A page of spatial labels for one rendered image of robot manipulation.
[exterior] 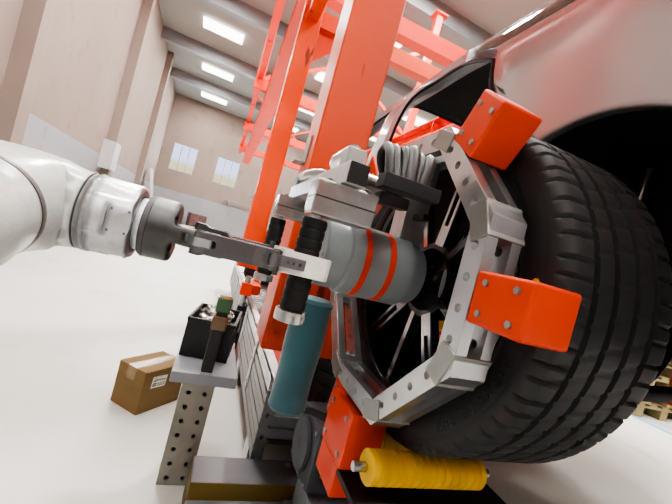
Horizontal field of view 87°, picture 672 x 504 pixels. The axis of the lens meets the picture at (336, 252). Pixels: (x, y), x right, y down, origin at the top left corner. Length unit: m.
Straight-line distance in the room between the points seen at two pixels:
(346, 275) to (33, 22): 5.94
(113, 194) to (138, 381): 1.32
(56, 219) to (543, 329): 0.52
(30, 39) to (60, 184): 5.82
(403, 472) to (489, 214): 0.46
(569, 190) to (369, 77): 0.76
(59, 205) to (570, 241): 0.59
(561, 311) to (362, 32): 0.98
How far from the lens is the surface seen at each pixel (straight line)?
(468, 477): 0.81
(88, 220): 0.45
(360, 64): 1.19
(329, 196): 0.47
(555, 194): 0.57
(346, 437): 0.75
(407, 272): 0.67
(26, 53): 6.22
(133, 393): 1.75
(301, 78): 3.23
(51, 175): 0.46
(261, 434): 1.33
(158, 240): 0.45
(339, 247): 0.62
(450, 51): 4.67
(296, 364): 0.81
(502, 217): 0.52
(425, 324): 0.75
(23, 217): 0.39
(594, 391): 0.62
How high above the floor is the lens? 0.86
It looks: 1 degrees down
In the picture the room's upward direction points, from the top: 15 degrees clockwise
